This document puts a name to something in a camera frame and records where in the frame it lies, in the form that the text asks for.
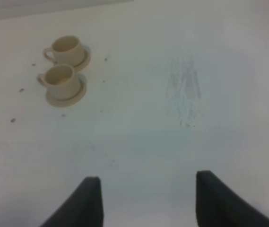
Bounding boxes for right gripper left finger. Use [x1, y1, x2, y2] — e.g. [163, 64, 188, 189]
[42, 177, 104, 227]

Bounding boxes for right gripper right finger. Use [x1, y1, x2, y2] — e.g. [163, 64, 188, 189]
[195, 171, 269, 227]

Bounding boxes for near beige cup saucer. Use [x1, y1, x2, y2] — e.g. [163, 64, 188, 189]
[45, 74, 87, 107]

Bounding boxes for beige cup saucer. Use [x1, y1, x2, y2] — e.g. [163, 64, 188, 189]
[73, 46, 91, 72]
[45, 74, 87, 107]

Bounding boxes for near beige teacup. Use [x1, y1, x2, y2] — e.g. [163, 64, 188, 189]
[37, 64, 81, 100]

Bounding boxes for beige teacup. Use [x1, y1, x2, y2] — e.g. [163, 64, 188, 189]
[37, 64, 81, 100]
[43, 35, 86, 67]

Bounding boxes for far beige cup saucer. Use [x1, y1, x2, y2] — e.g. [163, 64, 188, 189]
[73, 46, 91, 72]

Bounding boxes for far beige teacup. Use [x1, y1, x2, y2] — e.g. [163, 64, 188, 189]
[43, 35, 86, 67]

